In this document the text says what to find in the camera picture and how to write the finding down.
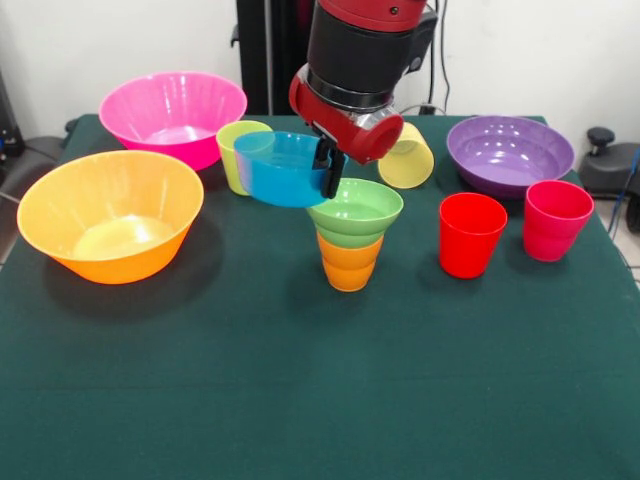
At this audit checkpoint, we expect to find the large pink bowl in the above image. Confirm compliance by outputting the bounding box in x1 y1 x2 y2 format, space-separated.
98 70 249 172

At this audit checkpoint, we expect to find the small green bowl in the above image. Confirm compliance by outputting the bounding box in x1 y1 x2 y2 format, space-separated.
305 177 405 250

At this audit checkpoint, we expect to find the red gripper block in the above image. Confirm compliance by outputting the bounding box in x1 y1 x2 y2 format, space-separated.
288 67 405 200

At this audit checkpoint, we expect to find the large orange bowl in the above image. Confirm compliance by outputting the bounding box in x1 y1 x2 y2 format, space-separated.
16 149 206 286

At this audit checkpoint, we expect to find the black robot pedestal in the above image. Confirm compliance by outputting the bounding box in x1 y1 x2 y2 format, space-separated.
230 0 405 117

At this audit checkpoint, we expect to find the magenta cup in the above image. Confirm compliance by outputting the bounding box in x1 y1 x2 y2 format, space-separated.
523 180 596 263

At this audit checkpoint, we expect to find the red cup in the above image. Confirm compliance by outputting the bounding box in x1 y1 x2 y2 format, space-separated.
438 192 509 280

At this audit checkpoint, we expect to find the dark green tablecloth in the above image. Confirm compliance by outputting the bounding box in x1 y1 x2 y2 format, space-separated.
0 113 640 480

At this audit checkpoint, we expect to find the lime green cup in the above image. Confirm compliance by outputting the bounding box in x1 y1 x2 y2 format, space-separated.
215 120 275 197

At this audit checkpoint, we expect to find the blue bowl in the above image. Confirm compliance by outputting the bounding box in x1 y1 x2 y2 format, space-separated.
233 130 347 209

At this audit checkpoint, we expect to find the black hanging cable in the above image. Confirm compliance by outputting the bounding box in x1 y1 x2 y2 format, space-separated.
399 0 453 116

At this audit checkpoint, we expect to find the purple bowl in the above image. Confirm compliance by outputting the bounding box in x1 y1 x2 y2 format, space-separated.
445 115 576 201

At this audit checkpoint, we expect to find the yellow cup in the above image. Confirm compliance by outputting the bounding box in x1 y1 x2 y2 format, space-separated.
377 122 435 190

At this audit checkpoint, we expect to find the orange cup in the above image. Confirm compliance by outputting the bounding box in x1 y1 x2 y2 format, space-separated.
316 232 385 294

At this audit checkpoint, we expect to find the dark chair base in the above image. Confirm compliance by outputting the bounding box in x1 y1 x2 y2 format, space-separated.
0 133 69 199
579 126 640 201

